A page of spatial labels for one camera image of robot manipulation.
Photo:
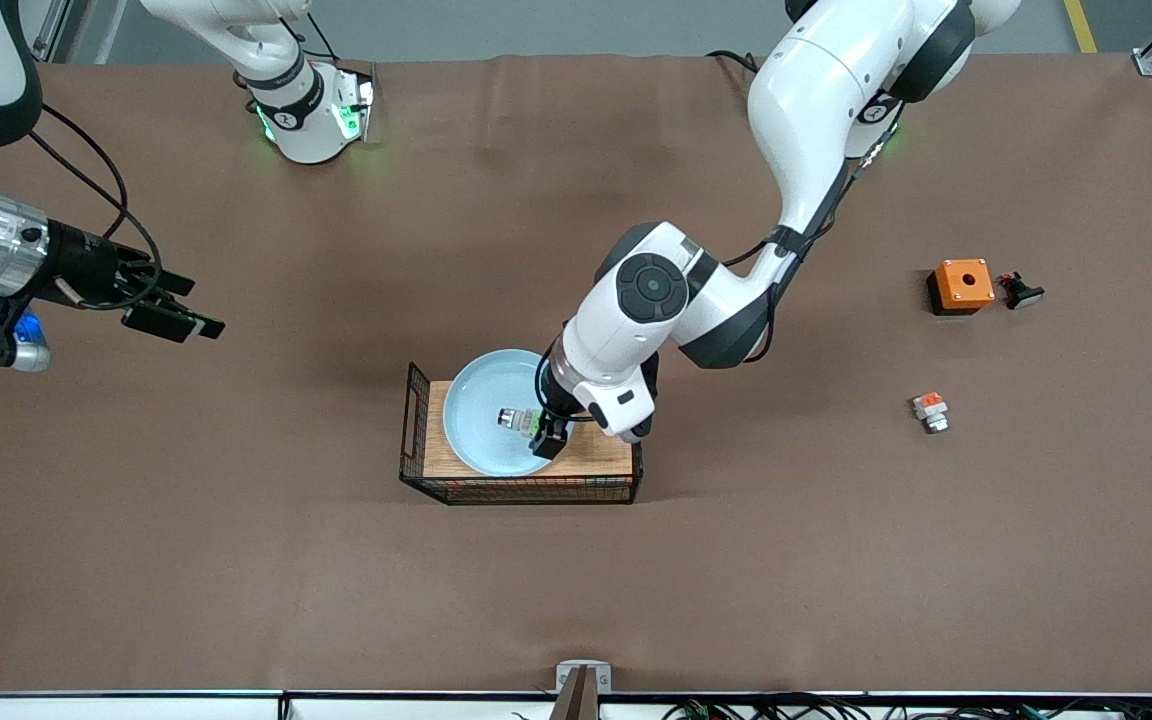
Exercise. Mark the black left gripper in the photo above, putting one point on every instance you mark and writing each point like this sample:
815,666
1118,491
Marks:
558,403

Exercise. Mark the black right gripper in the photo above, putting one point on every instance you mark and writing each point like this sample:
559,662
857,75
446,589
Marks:
84,265

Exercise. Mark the green label switch block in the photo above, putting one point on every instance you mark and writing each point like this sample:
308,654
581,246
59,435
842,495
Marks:
514,420

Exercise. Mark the light blue round plate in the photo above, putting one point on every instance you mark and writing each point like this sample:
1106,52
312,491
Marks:
481,420

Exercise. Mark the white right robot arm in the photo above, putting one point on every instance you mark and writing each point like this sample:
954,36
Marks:
301,120

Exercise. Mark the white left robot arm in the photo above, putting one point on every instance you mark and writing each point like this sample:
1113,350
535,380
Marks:
816,90

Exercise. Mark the orange button box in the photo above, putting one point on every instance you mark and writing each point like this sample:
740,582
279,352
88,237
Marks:
963,285

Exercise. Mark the black push button head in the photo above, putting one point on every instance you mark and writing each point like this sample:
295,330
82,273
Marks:
1021,293

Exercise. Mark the silver aluminium extrusion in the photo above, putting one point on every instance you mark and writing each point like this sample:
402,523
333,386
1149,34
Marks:
51,30

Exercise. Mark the brown table cover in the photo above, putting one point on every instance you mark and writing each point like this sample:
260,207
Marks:
236,600

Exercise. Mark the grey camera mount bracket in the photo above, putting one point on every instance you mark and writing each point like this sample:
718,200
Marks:
581,685

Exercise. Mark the orange label switch block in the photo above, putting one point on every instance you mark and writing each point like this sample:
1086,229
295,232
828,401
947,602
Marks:
931,411

